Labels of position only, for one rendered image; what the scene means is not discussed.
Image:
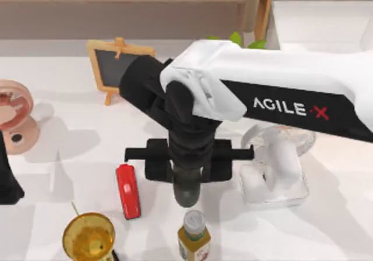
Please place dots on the red stapler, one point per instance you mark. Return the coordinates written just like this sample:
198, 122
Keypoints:
128, 191

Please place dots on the yellow bottle with grey cap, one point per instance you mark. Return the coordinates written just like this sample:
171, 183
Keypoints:
193, 237

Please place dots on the wooden framed blackboard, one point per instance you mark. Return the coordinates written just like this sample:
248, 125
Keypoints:
112, 66

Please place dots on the gold trophy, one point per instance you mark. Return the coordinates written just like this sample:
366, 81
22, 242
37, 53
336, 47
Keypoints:
87, 237

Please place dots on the pink desk fan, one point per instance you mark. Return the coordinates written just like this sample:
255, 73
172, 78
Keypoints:
17, 106

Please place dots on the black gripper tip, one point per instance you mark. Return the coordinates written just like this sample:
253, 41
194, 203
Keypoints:
7, 179

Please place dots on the green plant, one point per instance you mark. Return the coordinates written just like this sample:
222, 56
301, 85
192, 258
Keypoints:
236, 38

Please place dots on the wooden open shelf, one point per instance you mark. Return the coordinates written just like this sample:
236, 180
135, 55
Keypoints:
116, 10

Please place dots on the white sink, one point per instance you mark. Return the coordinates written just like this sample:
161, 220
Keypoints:
320, 25

